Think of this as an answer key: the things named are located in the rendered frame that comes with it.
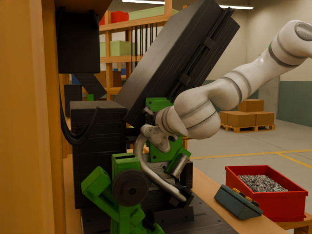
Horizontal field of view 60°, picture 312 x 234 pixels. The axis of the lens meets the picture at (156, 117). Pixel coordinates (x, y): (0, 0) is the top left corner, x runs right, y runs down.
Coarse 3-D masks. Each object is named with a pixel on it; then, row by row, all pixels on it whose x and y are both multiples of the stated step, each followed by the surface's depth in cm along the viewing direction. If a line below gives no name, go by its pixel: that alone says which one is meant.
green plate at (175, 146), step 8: (152, 104) 88; (160, 104) 89; (168, 104) 90; (152, 144) 87; (176, 144) 89; (152, 152) 86; (160, 152) 87; (168, 152) 88; (176, 152) 89; (152, 160) 86; (160, 160) 87; (168, 160) 88
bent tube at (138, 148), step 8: (136, 144) 82; (136, 152) 81; (144, 168) 81; (152, 176) 82; (160, 176) 83; (160, 184) 82; (168, 184) 83; (168, 192) 83; (176, 192) 84; (184, 200) 84
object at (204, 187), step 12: (204, 180) 117; (204, 192) 104; (216, 192) 104; (216, 204) 94; (228, 216) 86; (264, 216) 86; (240, 228) 79; (252, 228) 79; (264, 228) 79; (276, 228) 79
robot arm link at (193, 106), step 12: (216, 84) 54; (228, 84) 55; (180, 96) 53; (192, 96) 52; (204, 96) 52; (216, 96) 56; (228, 96) 55; (240, 96) 56; (180, 108) 52; (192, 108) 51; (204, 108) 52; (228, 108) 57; (192, 120) 52
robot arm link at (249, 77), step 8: (264, 56) 67; (272, 56) 66; (248, 64) 60; (256, 64) 62; (264, 64) 64; (272, 64) 65; (280, 64) 66; (232, 72) 57; (240, 72) 57; (248, 72) 57; (256, 72) 58; (264, 72) 61; (272, 72) 64; (280, 72) 66; (232, 80) 55; (240, 80) 56; (248, 80) 56; (256, 80) 57; (264, 80) 61; (240, 88) 55; (248, 88) 56; (256, 88) 58; (248, 96) 58
